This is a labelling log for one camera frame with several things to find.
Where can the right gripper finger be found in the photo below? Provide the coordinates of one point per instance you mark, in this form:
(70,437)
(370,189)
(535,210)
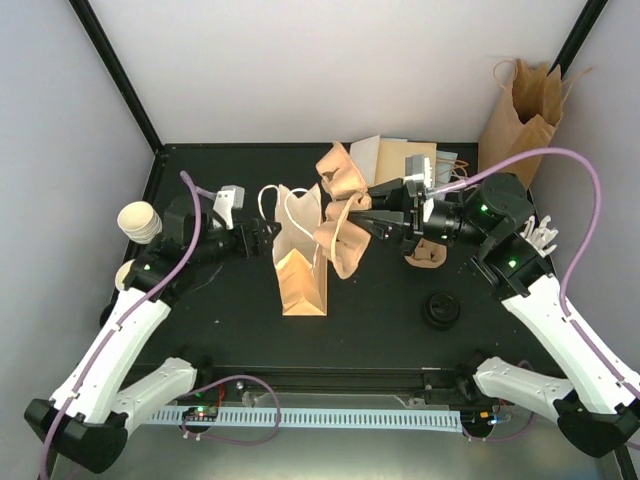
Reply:
(384,225)
(388,196)

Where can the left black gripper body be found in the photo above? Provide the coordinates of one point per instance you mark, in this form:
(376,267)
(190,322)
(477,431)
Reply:
(249,249)

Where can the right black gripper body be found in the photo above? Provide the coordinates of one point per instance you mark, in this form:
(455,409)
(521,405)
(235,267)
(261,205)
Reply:
(414,215)

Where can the brown pulp cup carrier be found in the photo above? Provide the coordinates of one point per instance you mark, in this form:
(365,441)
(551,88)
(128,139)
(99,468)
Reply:
(427,255)
(342,241)

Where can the orange paper bag white handles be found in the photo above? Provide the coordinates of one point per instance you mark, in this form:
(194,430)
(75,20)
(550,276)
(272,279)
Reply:
(299,262)

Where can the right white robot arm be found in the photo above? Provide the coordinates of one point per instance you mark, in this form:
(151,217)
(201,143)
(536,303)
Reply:
(595,403)

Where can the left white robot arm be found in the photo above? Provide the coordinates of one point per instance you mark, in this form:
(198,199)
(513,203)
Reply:
(90,417)

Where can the tan flat paper bag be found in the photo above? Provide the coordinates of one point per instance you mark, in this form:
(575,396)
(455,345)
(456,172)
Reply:
(364,154)

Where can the light blue flat paper bag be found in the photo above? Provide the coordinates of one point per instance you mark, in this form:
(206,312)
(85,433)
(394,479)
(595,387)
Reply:
(392,154)

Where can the right black lid stack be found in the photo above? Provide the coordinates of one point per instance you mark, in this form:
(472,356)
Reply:
(441,311)

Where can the far white paper cup stack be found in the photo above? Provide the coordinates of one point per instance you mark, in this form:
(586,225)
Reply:
(139,222)

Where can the white paper cup stack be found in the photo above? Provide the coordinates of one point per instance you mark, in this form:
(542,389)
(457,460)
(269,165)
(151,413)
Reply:
(121,277)
(139,222)

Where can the near white paper cup stack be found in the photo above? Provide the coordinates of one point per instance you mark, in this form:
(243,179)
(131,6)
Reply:
(121,277)

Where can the standing brown paper bag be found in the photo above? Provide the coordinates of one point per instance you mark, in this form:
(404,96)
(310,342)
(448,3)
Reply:
(527,113)

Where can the white stirrer bundle in cup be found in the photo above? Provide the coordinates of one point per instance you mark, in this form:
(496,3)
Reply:
(539,235)

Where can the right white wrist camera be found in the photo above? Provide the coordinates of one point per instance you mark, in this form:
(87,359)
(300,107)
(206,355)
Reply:
(418,178)

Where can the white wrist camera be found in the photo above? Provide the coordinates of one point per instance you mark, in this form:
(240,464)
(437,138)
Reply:
(418,178)
(226,201)

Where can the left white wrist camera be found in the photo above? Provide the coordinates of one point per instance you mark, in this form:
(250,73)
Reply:
(226,201)

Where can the left black frame post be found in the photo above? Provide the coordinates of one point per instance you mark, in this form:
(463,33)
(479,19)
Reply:
(99,38)

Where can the black frame post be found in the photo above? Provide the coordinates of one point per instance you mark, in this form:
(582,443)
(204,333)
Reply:
(99,38)
(580,31)

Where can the light blue cable duct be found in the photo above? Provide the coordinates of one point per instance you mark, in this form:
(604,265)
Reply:
(310,418)

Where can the right black frame post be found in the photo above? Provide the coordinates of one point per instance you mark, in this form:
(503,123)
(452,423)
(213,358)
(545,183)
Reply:
(580,31)

